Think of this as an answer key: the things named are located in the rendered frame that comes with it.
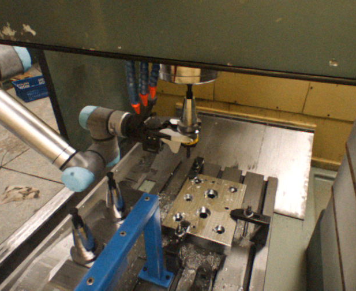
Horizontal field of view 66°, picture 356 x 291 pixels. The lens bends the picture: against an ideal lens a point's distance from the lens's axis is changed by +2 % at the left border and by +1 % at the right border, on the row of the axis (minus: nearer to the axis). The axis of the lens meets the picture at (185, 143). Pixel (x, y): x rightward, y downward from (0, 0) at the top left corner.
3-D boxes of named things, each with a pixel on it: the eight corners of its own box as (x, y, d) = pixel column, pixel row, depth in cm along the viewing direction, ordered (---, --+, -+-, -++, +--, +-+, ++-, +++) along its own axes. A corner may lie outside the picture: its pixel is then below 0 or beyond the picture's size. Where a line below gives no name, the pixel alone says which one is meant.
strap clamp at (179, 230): (166, 272, 84) (164, 241, 76) (182, 239, 95) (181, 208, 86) (176, 276, 83) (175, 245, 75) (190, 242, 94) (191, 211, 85)
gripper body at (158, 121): (172, 141, 81) (137, 134, 85) (171, 116, 77) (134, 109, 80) (160, 155, 75) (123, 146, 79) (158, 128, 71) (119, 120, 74)
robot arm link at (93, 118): (96, 123, 90) (91, 100, 85) (124, 130, 86) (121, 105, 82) (80, 135, 84) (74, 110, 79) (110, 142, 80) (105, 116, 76)
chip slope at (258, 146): (131, 198, 150) (125, 161, 136) (176, 138, 202) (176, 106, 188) (303, 248, 124) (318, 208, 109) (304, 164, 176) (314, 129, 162)
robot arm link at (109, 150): (86, 172, 86) (78, 143, 80) (104, 153, 95) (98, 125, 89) (109, 176, 84) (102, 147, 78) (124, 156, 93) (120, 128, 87)
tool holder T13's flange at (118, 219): (120, 229, 61) (119, 222, 60) (98, 221, 63) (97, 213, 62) (136, 209, 66) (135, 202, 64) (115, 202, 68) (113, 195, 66)
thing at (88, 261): (90, 273, 52) (87, 265, 51) (66, 262, 54) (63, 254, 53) (111, 247, 57) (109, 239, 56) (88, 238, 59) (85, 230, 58)
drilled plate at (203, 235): (161, 234, 91) (161, 224, 89) (190, 181, 114) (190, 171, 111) (229, 256, 85) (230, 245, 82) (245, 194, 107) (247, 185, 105)
